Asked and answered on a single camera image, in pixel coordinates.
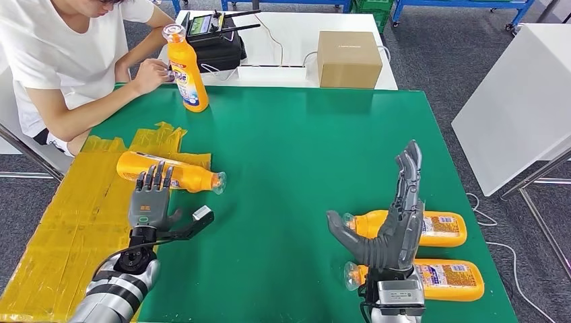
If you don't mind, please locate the person's right hand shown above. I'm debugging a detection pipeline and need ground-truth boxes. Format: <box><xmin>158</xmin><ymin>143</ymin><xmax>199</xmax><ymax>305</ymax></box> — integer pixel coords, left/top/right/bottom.
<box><xmin>133</xmin><ymin>59</ymin><xmax>174</xmax><ymax>96</ymax></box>

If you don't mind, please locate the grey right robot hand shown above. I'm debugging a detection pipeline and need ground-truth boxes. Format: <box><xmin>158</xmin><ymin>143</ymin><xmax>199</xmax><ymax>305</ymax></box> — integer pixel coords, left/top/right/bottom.
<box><xmin>326</xmin><ymin>139</ymin><xmax>426</xmax><ymax>271</ymax></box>

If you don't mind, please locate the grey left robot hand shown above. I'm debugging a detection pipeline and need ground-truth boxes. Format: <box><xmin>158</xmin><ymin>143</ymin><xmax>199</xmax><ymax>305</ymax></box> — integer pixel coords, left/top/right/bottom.
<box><xmin>128</xmin><ymin>161</ymin><xmax>183</xmax><ymax>233</ymax></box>

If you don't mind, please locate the orange detergent bottle clear cap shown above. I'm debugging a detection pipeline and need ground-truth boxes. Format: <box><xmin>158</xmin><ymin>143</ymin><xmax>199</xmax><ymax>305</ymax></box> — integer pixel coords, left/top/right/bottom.
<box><xmin>343</xmin><ymin>258</ymin><xmax>485</xmax><ymax>302</ymax></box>
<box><xmin>116</xmin><ymin>150</ymin><xmax>228</xmax><ymax>196</ymax></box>
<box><xmin>162</xmin><ymin>23</ymin><xmax>209</xmax><ymax>113</ymax></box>
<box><xmin>342</xmin><ymin>209</ymin><xmax>468</xmax><ymax>248</ymax></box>

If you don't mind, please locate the dark tablet computer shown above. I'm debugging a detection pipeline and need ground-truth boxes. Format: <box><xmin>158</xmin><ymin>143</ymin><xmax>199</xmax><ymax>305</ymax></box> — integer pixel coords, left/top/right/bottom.
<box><xmin>178</xmin><ymin>12</ymin><xmax>193</xmax><ymax>41</ymax></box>

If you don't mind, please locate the black carry bag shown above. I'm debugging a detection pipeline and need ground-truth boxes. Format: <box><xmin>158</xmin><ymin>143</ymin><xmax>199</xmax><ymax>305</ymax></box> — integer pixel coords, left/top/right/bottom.
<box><xmin>191</xmin><ymin>17</ymin><xmax>248</xmax><ymax>73</ymax></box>

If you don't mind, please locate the black remote controller with antennas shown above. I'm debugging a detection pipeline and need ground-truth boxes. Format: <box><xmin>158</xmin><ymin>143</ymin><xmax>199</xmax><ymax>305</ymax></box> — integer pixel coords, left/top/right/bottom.
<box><xmin>186</xmin><ymin>9</ymin><xmax>263</xmax><ymax>44</ymax></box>

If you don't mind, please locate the blue metal rack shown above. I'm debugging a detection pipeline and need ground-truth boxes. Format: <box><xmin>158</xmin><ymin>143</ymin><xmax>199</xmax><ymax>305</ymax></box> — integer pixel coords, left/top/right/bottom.
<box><xmin>220</xmin><ymin>0</ymin><xmax>354</xmax><ymax>13</ymax></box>
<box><xmin>149</xmin><ymin>0</ymin><xmax>183</xmax><ymax>15</ymax></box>
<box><xmin>391</xmin><ymin>0</ymin><xmax>535</xmax><ymax>32</ymax></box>

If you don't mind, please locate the yellow taped cardboard sheet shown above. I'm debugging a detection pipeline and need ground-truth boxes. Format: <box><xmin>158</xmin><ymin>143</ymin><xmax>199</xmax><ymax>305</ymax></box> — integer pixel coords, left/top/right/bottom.
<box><xmin>0</xmin><ymin>121</ymin><xmax>213</xmax><ymax>323</ymax></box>

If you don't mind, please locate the person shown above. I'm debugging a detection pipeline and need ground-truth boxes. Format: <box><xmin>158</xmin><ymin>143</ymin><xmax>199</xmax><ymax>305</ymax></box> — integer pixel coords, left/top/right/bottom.
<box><xmin>0</xmin><ymin>0</ymin><xmax>176</xmax><ymax>157</ymax></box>

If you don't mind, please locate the white rectangular desk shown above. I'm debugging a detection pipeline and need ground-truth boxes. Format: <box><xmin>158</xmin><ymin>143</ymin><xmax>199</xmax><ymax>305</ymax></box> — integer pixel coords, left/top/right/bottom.
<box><xmin>158</xmin><ymin>11</ymin><xmax>399</xmax><ymax>90</ymax></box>

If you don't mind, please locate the brown cardboard box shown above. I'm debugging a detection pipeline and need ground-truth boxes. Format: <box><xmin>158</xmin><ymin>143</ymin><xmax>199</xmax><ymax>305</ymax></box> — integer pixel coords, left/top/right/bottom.
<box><xmin>316</xmin><ymin>30</ymin><xmax>384</xmax><ymax>89</ymax></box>

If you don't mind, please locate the green plastic crate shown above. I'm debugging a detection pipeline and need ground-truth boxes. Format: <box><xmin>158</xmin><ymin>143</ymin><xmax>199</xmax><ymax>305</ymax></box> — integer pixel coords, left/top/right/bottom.
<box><xmin>351</xmin><ymin>0</ymin><xmax>395</xmax><ymax>35</ymax></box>

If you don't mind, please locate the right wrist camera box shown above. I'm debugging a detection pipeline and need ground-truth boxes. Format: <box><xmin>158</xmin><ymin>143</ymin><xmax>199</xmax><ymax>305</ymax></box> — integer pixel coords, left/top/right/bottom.
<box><xmin>363</xmin><ymin>267</ymin><xmax>426</xmax><ymax>313</ymax></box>

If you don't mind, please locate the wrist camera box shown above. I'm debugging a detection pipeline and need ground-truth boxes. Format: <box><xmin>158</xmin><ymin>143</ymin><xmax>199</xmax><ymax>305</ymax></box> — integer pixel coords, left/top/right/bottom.
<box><xmin>158</xmin><ymin>205</ymin><xmax>215</xmax><ymax>242</ymax></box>
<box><xmin>363</xmin><ymin>267</ymin><xmax>426</xmax><ymax>313</ymax></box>

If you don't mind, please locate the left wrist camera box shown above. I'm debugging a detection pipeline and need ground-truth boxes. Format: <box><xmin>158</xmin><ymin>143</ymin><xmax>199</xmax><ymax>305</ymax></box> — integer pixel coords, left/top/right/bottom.
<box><xmin>158</xmin><ymin>205</ymin><xmax>215</xmax><ymax>242</ymax></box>

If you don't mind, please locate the white charging cable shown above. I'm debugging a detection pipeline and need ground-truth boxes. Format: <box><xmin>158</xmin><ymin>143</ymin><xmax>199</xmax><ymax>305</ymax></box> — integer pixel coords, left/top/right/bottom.
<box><xmin>201</xmin><ymin>61</ymin><xmax>238</xmax><ymax>81</ymax></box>

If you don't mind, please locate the white floor cable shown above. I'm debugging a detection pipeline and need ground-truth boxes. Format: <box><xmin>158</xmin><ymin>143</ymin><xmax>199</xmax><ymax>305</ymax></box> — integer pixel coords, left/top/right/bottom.
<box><xmin>463</xmin><ymin>192</ymin><xmax>558</xmax><ymax>323</ymax></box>

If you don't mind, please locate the thin brown desk cable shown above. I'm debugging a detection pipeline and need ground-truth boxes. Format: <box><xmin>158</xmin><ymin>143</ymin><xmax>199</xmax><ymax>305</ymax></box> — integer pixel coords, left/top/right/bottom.
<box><xmin>254</xmin><ymin>13</ymin><xmax>286</xmax><ymax>67</ymax></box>

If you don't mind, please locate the white power cable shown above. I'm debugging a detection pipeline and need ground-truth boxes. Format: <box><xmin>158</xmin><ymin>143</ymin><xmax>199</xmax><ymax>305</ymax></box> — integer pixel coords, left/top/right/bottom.
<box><xmin>302</xmin><ymin>44</ymin><xmax>391</xmax><ymax>67</ymax></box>

